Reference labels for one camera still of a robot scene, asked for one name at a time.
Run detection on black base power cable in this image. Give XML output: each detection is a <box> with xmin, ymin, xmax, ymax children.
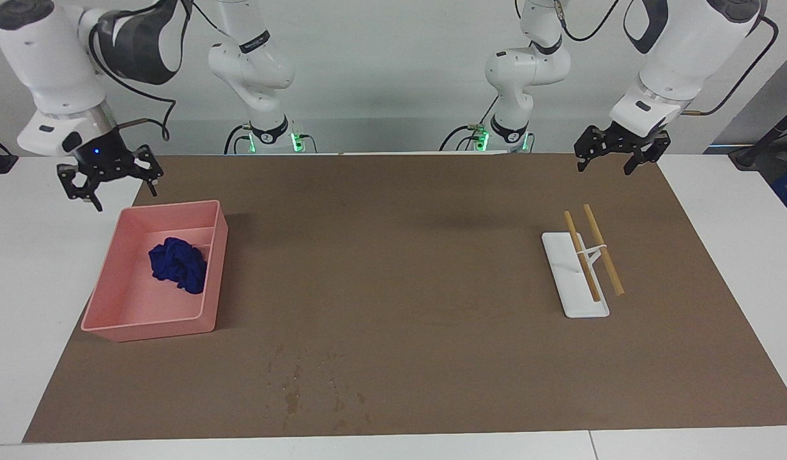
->
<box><xmin>439</xmin><ymin>96</ymin><xmax>500</xmax><ymax>153</ymax></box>
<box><xmin>225</xmin><ymin>124</ymin><xmax>254</xmax><ymax>155</ymax></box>

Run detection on pink plastic bin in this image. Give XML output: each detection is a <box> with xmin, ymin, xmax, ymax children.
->
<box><xmin>80</xmin><ymin>199</ymin><xmax>229</xmax><ymax>343</ymax></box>

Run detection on blue cloth towel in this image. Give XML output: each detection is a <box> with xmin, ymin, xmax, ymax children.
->
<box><xmin>148</xmin><ymin>237</ymin><xmax>208</xmax><ymax>295</ymax></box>

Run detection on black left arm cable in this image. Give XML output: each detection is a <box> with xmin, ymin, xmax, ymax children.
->
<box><xmin>680</xmin><ymin>16</ymin><xmax>779</xmax><ymax>117</ymax></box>

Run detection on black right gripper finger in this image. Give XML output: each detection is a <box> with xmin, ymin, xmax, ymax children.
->
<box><xmin>56</xmin><ymin>163</ymin><xmax>105</xmax><ymax>213</ymax></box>
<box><xmin>132</xmin><ymin>145</ymin><xmax>165</xmax><ymax>197</ymax></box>

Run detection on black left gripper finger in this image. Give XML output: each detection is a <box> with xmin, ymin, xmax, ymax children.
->
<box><xmin>623</xmin><ymin>131</ymin><xmax>672</xmax><ymax>176</ymax></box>
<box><xmin>574</xmin><ymin>126</ymin><xmax>609</xmax><ymax>173</ymax></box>

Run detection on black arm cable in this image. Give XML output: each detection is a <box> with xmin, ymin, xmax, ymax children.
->
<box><xmin>87</xmin><ymin>0</ymin><xmax>196</xmax><ymax>142</ymax></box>
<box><xmin>680</xmin><ymin>16</ymin><xmax>779</xmax><ymax>117</ymax></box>

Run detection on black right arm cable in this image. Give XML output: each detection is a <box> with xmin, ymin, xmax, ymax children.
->
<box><xmin>87</xmin><ymin>0</ymin><xmax>196</xmax><ymax>142</ymax></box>

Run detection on white towel rack wooden rods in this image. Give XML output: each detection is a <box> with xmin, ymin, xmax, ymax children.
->
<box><xmin>541</xmin><ymin>204</ymin><xmax>625</xmax><ymax>319</ymax></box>

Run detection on brown table mat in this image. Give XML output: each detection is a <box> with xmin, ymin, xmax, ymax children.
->
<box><xmin>22</xmin><ymin>153</ymin><xmax>787</xmax><ymax>443</ymax></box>

